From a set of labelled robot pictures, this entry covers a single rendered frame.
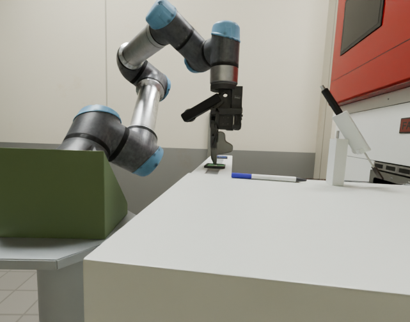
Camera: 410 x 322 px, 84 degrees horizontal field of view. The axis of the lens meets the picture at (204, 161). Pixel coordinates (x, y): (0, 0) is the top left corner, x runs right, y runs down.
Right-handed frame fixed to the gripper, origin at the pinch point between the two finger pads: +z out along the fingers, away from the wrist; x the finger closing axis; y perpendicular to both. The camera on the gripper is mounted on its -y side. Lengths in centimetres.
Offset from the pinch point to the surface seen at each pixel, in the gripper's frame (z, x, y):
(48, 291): 28.1, -21.5, -32.7
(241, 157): 16, 186, 15
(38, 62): -74, 154, -193
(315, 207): 1.4, -34.8, 15.5
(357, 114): -18, 45, 58
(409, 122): -13, 14, 58
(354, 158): 1, 44, 58
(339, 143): -6.2, -19.9, 23.9
